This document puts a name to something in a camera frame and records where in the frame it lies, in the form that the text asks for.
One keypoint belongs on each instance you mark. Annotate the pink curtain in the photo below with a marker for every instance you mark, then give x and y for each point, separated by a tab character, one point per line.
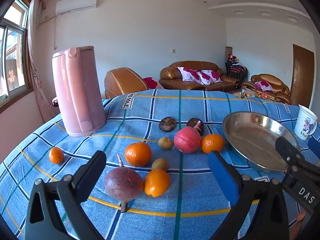
35	55

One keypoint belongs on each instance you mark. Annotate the dark round stool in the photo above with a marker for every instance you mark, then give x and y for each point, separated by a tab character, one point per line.
55	102

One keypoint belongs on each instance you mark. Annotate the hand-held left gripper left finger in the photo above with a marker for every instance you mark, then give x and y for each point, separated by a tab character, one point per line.
86	182

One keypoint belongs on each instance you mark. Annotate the window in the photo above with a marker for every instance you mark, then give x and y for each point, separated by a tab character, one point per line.
15	55

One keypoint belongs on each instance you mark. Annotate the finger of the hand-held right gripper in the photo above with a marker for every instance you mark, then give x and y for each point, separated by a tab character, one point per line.
313	145
286	148

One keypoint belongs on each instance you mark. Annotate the stainless steel bowl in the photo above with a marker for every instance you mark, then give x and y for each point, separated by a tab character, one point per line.
252	140

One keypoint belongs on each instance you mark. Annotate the white cartoon print cup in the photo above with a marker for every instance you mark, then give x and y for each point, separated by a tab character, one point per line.
306	125

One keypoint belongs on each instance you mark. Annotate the pink radish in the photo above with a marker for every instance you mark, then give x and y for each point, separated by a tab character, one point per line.
187	140

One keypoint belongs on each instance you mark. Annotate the white air conditioner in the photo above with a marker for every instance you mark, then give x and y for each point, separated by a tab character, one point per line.
76	3

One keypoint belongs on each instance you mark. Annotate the blue plaid blanket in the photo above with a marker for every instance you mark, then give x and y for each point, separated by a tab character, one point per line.
150	115

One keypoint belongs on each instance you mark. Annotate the brown leather sofa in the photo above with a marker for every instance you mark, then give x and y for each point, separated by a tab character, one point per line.
172	76

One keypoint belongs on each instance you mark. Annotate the round dark mangosteen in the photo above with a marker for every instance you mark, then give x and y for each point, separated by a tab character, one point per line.
193	124

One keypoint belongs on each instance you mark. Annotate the stacked black chairs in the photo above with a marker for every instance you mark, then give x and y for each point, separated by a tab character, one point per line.
237	71

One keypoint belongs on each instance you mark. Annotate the brown wooden door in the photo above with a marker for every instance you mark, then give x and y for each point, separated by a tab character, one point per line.
302	75

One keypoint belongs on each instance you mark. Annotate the small orange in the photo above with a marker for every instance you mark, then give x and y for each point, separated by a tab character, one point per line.
56	155

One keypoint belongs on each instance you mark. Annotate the red plush toys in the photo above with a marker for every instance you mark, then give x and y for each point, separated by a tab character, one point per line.
232	58

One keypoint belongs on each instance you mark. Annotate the purple radish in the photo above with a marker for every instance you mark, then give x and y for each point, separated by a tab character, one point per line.
123	183

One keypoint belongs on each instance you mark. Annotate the tall patterned vase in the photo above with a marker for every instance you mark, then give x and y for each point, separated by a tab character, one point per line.
228	50

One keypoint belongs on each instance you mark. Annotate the wooden coffee table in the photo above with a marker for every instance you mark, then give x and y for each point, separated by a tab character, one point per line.
250	94

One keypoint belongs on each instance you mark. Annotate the pink electric kettle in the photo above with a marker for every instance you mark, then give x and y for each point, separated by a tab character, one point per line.
77	92

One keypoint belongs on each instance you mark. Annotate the brown leather armchair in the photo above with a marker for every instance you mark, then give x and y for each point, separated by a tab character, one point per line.
122	81
275	82

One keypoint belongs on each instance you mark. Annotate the white red flower pillow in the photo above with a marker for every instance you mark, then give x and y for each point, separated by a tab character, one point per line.
210	77
263	85
188	73

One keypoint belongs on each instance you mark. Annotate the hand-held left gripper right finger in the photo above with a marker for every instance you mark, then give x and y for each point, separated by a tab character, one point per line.
222	177

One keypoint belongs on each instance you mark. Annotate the brown kiwi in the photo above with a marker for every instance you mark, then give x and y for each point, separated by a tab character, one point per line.
165	143
160	164

